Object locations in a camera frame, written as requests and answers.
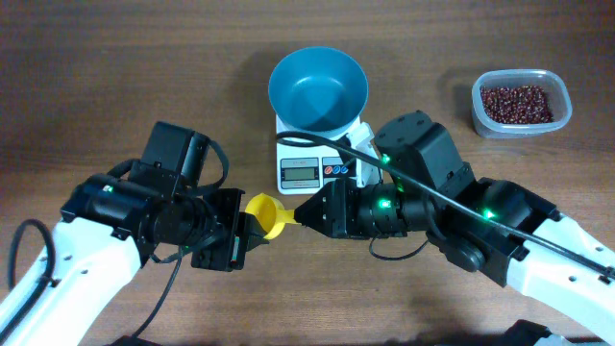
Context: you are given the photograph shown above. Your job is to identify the yellow measuring scoop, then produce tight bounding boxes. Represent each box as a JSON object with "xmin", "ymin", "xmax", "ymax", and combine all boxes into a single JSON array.
[{"xmin": 245, "ymin": 193, "xmax": 298, "ymax": 240}]

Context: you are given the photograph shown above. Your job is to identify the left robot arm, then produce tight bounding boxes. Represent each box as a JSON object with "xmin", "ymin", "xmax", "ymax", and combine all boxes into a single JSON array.
[{"xmin": 1, "ymin": 122, "xmax": 272, "ymax": 345}]

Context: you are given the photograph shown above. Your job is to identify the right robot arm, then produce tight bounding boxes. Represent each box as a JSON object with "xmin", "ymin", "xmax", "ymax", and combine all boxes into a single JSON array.
[{"xmin": 294, "ymin": 111, "xmax": 614, "ymax": 342}]

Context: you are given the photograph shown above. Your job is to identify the white digital kitchen scale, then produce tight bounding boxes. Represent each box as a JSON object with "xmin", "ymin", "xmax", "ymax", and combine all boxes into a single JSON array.
[{"xmin": 276, "ymin": 115, "xmax": 378, "ymax": 195}]

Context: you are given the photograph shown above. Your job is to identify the blue plastic bowl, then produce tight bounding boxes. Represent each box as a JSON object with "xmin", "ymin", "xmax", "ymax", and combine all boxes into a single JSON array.
[{"xmin": 268, "ymin": 46, "xmax": 369, "ymax": 136}]

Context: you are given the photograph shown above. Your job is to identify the red beans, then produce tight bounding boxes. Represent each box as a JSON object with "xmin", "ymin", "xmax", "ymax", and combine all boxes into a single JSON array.
[{"xmin": 480, "ymin": 86, "xmax": 554, "ymax": 125}]

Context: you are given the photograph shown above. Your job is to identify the clear plastic container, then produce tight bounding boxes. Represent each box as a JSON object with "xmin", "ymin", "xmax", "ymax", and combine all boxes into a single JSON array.
[{"xmin": 472, "ymin": 69, "xmax": 573, "ymax": 139}]

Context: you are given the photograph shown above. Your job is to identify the left black cable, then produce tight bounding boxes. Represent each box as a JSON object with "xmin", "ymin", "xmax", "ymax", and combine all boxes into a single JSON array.
[{"xmin": 0, "ymin": 138, "xmax": 231, "ymax": 342}]

